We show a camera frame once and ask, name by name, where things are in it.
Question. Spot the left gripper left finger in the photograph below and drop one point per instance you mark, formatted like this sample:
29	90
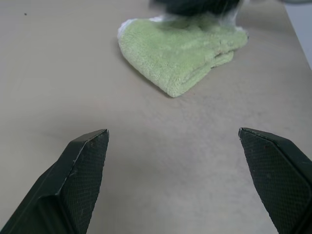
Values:
73	185

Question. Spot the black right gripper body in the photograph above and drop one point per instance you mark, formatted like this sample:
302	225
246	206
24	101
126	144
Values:
195	6

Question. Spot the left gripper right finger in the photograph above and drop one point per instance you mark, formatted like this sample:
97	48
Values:
282	182

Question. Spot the light green towel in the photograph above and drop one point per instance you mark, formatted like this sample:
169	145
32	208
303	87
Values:
175	56

